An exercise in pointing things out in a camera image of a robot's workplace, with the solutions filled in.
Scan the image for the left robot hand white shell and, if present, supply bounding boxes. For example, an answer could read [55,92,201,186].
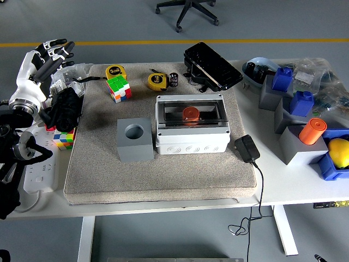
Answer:
[9,38,76,104]

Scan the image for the clear hinged box lid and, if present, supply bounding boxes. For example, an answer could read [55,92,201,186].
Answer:
[155,94,228,130]

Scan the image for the orange cylinder battery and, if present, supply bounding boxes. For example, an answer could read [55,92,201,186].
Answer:
[182,106,201,124]
[298,117,327,145]

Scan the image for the white plastic junction box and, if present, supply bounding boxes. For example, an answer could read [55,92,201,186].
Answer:
[154,94,230,156]

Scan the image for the white table leg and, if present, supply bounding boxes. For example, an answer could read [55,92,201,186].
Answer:
[77,215,95,262]
[272,205,298,257]

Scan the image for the black cloth bundle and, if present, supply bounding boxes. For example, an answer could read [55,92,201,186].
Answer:
[39,87,84,133]

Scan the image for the clear bag of white parts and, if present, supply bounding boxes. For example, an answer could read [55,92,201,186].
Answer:
[50,63,93,97]

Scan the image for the black table control panel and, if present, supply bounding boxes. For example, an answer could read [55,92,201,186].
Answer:
[312,200,349,210]

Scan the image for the colourful puzzle cube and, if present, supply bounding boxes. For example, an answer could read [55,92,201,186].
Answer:
[53,128,76,151]
[106,75,132,104]

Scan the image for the blue plastic bin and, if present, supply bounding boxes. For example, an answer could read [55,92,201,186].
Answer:
[309,128,349,181]

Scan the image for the yellow tape measure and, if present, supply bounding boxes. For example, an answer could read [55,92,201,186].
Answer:
[105,64,128,82]
[147,73,168,91]

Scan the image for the white power strip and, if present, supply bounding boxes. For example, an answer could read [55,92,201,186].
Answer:
[23,127,59,194]

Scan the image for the grey block holder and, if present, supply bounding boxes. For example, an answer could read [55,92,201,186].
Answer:
[274,96,314,134]
[258,75,294,111]
[278,124,329,166]

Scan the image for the grey block with round hole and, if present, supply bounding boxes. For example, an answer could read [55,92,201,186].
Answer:
[117,117,155,164]

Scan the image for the black power adapter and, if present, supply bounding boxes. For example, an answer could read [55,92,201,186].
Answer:
[234,134,261,164]

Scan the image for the blue bottle-shaped block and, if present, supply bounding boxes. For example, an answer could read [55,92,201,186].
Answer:
[272,67,294,92]
[288,90,315,117]

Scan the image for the grey-brown mat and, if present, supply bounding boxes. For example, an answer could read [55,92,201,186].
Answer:
[63,62,258,205]

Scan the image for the black office chair base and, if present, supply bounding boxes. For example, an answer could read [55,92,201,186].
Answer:
[155,0,220,33]

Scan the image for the small black parts in bowl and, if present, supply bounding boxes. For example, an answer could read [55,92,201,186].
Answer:
[246,62,269,82]

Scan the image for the light blue bowl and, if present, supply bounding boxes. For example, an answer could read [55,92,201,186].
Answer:
[242,56,280,88]

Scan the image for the black strap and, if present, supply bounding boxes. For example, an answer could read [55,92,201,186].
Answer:
[72,76,109,84]

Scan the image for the black adapter cord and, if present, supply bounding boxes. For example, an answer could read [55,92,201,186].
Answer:
[227,160,274,262]

